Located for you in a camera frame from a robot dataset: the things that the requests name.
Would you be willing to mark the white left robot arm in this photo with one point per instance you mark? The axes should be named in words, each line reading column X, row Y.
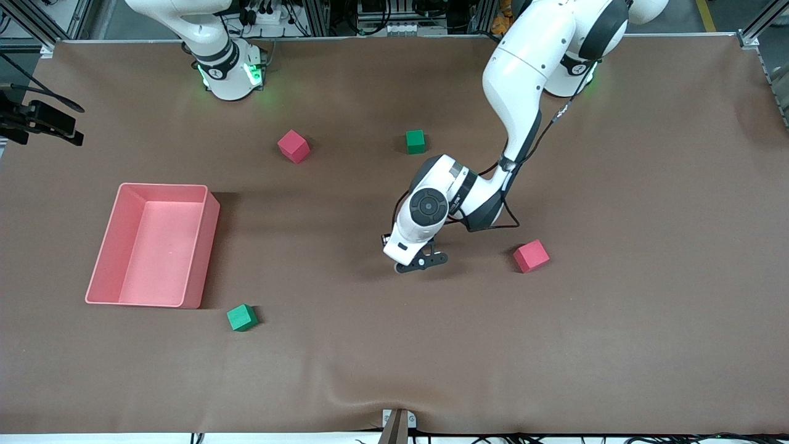
column 524, row 68

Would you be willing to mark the metal corner clamp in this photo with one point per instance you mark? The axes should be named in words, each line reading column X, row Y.
column 47, row 50
column 748, row 41

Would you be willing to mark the red foam cube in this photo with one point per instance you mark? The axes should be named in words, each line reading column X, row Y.
column 293, row 146
column 531, row 256

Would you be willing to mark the brown table cloth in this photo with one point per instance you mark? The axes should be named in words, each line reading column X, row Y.
column 370, row 357

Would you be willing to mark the green foam cube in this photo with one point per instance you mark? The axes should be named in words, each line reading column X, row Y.
column 415, row 142
column 241, row 317

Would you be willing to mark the pink plastic tray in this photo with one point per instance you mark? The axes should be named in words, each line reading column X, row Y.
column 154, row 253

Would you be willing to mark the orange packet pile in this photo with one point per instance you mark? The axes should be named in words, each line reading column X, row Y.
column 502, row 24

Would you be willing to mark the white power strip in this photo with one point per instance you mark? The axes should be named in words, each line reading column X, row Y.
column 271, row 17

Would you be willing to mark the aluminium equipment rack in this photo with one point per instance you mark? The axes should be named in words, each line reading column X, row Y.
column 370, row 12

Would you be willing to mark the aluminium frame post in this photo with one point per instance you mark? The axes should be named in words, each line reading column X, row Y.
column 34, row 21
column 759, row 23

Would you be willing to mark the metal table edge bracket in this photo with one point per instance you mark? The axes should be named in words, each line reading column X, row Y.
column 397, row 425

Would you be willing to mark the aluminium side rail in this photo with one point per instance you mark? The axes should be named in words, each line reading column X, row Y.
column 778, row 86

